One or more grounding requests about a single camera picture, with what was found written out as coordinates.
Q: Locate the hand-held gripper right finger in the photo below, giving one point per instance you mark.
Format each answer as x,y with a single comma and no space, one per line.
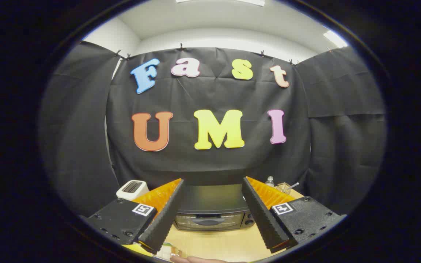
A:
261,215

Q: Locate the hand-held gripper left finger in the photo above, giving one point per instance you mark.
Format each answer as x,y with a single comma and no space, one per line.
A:
165,215

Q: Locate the black toaster oven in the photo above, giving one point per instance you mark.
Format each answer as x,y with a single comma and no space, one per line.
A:
212,204

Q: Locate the white food container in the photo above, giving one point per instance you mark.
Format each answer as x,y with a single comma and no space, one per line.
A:
164,252

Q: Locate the white pop-up toaster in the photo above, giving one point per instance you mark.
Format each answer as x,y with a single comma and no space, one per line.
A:
132,188

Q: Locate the green drink bottle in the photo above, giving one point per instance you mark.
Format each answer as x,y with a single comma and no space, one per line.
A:
269,181

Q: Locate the metal spoon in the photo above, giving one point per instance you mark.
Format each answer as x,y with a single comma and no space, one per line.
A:
294,185

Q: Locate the black backdrop cloth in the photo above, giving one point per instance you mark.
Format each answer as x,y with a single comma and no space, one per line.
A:
210,98

